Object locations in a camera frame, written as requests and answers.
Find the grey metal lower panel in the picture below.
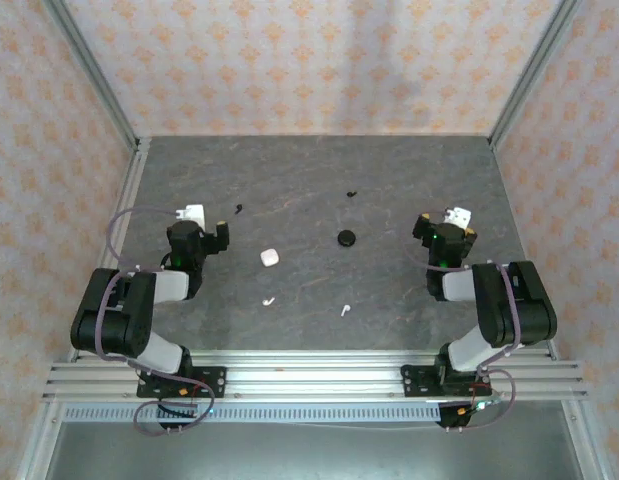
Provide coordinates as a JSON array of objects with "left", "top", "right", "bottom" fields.
[{"left": 46, "top": 422, "right": 585, "bottom": 480}]

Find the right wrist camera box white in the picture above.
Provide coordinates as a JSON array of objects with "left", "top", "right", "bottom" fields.
[{"left": 441, "top": 205, "right": 474, "bottom": 229}]

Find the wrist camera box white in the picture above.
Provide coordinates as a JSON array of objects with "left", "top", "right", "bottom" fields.
[
  {"left": 441, "top": 205, "right": 474, "bottom": 229},
  {"left": 174, "top": 203, "right": 208, "bottom": 227}
]

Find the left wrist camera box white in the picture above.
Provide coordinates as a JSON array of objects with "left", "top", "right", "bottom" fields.
[{"left": 174, "top": 203, "right": 208, "bottom": 227}]

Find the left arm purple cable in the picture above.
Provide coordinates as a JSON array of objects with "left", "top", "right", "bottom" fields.
[{"left": 96, "top": 206, "right": 216, "bottom": 437}]

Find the aluminium side rail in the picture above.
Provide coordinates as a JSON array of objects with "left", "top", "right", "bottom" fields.
[{"left": 96, "top": 137, "right": 153, "bottom": 274}]

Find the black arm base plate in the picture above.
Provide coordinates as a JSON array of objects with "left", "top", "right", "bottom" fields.
[
  {"left": 137, "top": 366, "right": 228, "bottom": 399},
  {"left": 401, "top": 364, "right": 493, "bottom": 399}
]

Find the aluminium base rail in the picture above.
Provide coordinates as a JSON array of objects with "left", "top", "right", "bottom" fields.
[{"left": 42, "top": 349, "right": 589, "bottom": 401}]

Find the red black wire bundle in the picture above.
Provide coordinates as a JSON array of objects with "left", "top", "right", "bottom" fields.
[
  {"left": 456, "top": 384, "right": 505, "bottom": 418},
  {"left": 156, "top": 377, "right": 214, "bottom": 421}
]

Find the aluminium frame post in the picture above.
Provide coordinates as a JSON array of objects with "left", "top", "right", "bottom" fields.
[
  {"left": 488, "top": 0, "right": 584, "bottom": 151},
  {"left": 41, "top": 0, "right": 141, "bottom": 151}
]

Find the slotted grey cable duct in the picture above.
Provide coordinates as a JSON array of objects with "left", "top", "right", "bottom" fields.
[{"left": 62, "top": 405, "right": 443, "bottom": 424}]

